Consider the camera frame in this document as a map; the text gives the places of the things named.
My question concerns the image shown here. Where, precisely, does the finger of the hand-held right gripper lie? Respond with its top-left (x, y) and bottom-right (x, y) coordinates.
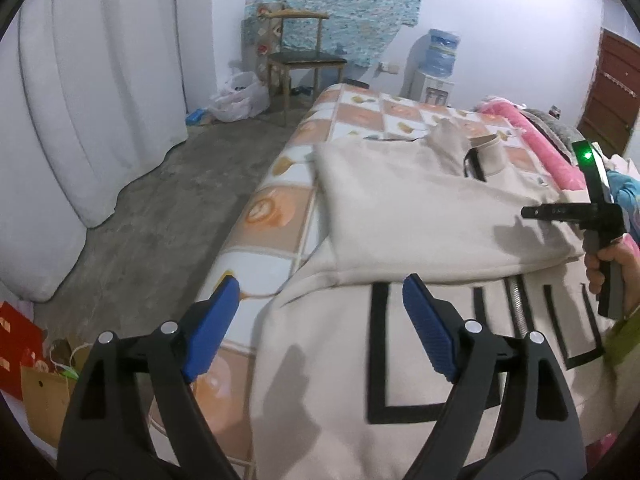
top-left (521, 204), bottom-right (593, 224)

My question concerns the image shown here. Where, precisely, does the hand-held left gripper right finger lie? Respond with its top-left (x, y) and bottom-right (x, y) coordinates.
top-left (400, 274), bottom-right (587, 480)

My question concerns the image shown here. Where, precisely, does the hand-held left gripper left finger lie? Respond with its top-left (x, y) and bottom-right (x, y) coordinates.
top-left (56, 274), bottom-right (241, 480)

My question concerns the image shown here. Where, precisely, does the beige sweatshirt with black print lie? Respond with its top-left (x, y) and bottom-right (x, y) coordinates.
top-left (250, 122), bottom-right (618, 480)

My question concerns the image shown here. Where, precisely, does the person's right forearm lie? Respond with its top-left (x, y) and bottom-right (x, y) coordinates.
top-left (601, 304), bottom-right (640, 367)

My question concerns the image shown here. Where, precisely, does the person's right hand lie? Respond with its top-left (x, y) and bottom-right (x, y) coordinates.
top-left (584, 234), bottom-right (640, 321)

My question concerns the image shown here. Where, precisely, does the pink printed blanket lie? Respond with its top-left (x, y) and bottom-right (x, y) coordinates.
top-left (475, 100), bottom-right (592, 192)

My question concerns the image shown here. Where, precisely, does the grey blanket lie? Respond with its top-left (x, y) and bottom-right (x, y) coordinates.
top-left (522, 107), bottom-right (589, 166)

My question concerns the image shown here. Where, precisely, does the brown wooden door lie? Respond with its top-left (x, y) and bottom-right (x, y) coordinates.
top-left (576, 29), bottom-right (640, 154)

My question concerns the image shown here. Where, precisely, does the orange checkered bed sheet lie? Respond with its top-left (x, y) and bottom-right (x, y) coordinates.
top-left (145, 82), bottom-right (586, 480)

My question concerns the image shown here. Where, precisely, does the white water dispenser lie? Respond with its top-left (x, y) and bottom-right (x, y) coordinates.
top-left (409, 67), bottom-right (456, 109)

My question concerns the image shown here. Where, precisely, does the brown paper bag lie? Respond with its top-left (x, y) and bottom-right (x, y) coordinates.
top-left (20, 339), bottom-right (92, 449)

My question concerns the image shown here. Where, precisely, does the red box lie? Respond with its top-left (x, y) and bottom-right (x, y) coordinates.
top-left (0, 301), bottom-right (45, 401)

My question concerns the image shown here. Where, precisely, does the blue water bottle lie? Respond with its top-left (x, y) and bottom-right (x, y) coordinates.
top-left (427, 29), bottom-right (460, 79)

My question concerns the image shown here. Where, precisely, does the white plastic bag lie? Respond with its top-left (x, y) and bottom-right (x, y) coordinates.
top-left (209, 71), bottom-right (271, 123)

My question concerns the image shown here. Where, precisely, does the white curtain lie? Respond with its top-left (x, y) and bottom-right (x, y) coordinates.
top-left (0, 0), bottom-right (190, 303)

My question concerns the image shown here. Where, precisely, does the wooden chair with dark seat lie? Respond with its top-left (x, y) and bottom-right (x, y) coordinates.
top-left (257, 9), bottom-right (348, 126)

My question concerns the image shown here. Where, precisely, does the patterned tall box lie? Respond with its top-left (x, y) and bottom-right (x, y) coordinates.
top-left (241, 2), bottom-right (286, 81)

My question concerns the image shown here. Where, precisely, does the blue patterned wall cloth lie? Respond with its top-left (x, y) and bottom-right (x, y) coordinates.
top-left (244, 0), bottom-right (425, 67)

